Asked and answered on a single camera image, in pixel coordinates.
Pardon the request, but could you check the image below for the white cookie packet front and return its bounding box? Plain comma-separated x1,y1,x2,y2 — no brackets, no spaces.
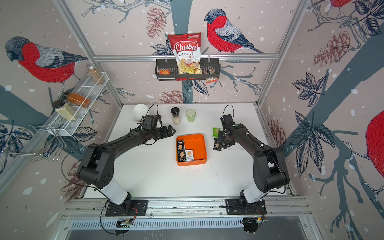
185,150,195,162

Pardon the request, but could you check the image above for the orange storage box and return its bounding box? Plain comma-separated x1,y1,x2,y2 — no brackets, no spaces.
176,134,208,167

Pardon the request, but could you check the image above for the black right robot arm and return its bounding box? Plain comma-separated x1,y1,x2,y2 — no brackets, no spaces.
218,115,290,215

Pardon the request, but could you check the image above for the white utensil holder cup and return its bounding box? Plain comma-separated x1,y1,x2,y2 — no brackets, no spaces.
133,104,149,122

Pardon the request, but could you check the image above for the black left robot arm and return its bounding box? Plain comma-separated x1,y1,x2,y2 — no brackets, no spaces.
77,125,176,206

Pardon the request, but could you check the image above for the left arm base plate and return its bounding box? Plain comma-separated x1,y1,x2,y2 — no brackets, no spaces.
106,200,149,217

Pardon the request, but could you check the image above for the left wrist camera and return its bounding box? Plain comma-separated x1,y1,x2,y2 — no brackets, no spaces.
142,115,163,131

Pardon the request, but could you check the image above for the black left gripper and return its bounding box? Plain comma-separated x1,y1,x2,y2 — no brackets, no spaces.
151,124,177,140

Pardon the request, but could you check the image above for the red Chuba chips bag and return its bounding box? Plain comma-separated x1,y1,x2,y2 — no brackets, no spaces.
169,33,203,75

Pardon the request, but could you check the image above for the aluminium front rail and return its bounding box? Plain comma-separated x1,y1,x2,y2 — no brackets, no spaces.
59,195,313,220

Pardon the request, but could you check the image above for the white wire wall shelf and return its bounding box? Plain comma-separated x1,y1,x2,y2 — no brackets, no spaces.
1,73,110,162

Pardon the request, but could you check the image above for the orange sauce bottle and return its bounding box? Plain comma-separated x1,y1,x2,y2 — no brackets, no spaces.
64,92,91,109

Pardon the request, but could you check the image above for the glass grinder black cap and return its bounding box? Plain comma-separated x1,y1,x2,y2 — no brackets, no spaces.
171,107,181,125

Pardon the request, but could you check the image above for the green glass cup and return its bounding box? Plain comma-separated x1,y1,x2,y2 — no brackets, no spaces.
186,109,197,123

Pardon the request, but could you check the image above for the black wall basket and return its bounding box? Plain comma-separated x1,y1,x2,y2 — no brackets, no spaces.
155,59,220,81

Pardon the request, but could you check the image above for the glass spice jar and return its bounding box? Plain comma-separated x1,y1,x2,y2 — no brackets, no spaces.
88,64,104,85

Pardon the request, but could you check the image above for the pale spice jar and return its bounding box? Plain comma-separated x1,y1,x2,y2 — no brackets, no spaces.
53,100,78,122

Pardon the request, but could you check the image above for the black cookie packet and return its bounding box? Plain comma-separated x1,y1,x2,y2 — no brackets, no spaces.
177,140,185,151
178,150,187,162
213,138,222,151

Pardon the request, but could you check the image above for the black cookie packet front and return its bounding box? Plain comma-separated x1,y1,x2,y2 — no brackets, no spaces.
178,150,187,162

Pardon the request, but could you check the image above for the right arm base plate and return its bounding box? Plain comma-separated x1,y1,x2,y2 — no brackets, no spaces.
223,197,267,215

